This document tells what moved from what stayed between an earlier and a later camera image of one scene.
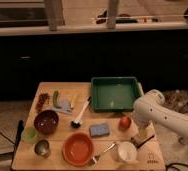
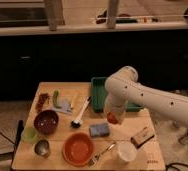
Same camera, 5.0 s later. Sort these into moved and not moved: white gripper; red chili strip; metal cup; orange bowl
Moved: white gripper
Not moved: orange bowl; metal cup; red chili strip
